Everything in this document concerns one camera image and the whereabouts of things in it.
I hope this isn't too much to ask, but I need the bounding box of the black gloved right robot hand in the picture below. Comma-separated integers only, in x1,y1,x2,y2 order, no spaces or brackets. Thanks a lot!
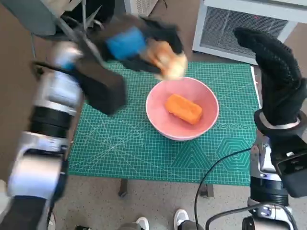
234,27,307,127

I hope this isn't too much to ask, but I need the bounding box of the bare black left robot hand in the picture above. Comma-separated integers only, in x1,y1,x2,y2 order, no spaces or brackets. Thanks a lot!
103,15,185,75

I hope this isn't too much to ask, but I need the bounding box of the round bread bun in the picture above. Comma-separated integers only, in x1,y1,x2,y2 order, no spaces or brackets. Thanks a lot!
145,41,188,81

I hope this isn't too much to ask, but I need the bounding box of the pink bowl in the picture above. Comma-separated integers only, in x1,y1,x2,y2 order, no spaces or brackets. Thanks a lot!
145,77,220,141

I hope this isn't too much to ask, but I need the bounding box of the long braided bread loaf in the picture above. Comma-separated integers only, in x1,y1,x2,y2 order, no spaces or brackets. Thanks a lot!
165,93,203,125

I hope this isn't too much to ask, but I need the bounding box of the seated person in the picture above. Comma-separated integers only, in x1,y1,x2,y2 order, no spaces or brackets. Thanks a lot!
44,0,116,28

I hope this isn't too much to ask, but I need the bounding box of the small white grille appliance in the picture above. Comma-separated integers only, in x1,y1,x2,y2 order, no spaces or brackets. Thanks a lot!
124,0,168,15

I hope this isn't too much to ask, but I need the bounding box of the large white mesh-front appliance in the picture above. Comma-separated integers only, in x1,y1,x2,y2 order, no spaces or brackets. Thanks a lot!
192,0,307,65

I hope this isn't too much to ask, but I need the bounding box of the grey chair with metal legs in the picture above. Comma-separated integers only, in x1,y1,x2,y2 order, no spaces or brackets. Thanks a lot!
3,0,107,64

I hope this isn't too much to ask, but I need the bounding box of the green cutting mat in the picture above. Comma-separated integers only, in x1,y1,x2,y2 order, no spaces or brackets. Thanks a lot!
68,61,262,186

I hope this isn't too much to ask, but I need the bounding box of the black table leg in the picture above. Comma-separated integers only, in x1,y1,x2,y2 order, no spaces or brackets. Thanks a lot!
200,184,213,197
118,179,128,197

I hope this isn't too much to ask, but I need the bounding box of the white shoe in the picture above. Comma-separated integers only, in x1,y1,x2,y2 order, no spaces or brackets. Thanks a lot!
174,208,189,227
135,217,149,230

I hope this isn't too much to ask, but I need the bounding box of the person in white clothing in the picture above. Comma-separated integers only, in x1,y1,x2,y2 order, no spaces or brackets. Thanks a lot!
0,178,12,230

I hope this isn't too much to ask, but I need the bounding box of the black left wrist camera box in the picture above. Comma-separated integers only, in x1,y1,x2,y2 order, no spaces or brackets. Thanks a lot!
75,57,128,115

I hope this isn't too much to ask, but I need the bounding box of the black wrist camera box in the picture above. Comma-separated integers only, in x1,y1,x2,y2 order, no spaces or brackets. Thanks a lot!
75,57,128,115
270,134,307,198

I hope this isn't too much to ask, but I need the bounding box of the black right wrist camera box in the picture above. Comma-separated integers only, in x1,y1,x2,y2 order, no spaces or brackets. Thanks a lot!
270,134,307,198

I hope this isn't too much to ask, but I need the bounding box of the black looped shoulder cable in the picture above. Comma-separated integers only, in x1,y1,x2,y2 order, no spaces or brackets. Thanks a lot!
205,202,297,230

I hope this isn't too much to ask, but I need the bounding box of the long thin black cable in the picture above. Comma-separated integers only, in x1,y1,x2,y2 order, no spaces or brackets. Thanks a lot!
194,148,252,230

